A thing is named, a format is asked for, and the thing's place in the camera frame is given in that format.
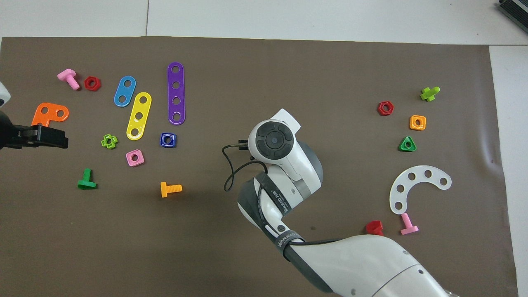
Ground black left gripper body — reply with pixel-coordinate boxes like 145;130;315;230
0;111;40;150

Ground orange angled toy plate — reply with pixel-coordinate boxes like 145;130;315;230
31;102;70;127

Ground dark green toy bolt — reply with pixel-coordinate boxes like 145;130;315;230
77;168;98;190

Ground pink toy bolt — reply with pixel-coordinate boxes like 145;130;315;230
400;212;420;236
57;68;80;91

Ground blue two-hole toy strip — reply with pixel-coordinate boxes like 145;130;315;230
113;75;137;108

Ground pink square toy nut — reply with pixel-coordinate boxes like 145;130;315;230
125;149;146;167

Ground yellow three-hole toy strip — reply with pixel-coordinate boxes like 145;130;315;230
126;92;153;141

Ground orange toy bolt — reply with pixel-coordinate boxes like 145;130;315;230
160;181;183;198

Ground purple four-hole toy strip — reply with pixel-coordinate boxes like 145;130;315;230
167;61;186;125

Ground brown table mat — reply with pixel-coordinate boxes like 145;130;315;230
0;36;519;297

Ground red toy bolt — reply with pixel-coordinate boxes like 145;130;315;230
365;220;384;237

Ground green triangular toy nut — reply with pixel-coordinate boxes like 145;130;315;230
398;136;417;153

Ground white curved toy strip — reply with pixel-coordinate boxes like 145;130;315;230
389;165;453;215

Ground lime green toy bolt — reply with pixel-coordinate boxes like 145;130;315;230
420;86;441;102

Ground dark ribbed device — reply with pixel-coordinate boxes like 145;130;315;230
498;0;528;22

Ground grey cable strap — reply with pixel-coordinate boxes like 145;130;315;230
257;172;292;220
273;230;306;265

